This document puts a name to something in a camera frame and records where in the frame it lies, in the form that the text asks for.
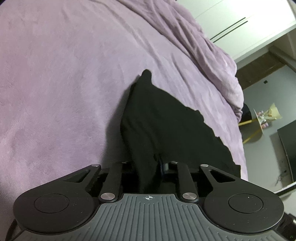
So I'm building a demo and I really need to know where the black garment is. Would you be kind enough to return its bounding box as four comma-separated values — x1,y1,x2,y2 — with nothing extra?
120,70,241,193

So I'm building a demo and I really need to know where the purple bed blanket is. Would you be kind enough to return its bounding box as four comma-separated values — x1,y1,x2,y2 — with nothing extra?
1,1,248,240

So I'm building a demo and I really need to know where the yellow-legged side table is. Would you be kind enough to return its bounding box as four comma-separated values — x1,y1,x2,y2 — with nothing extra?
238,109,266,144

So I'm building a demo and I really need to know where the brown wooden door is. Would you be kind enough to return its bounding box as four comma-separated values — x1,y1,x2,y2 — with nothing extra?
236,52,285,90

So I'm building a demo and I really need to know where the wrapped flower bouquet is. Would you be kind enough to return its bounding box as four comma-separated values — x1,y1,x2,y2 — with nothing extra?
256,103,282,129

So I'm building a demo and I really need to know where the white wardrobe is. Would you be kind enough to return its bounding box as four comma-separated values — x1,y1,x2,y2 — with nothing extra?
178,0,295,62

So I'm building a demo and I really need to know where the black monitor screen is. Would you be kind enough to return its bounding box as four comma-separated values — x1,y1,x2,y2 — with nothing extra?
277,120,296,182

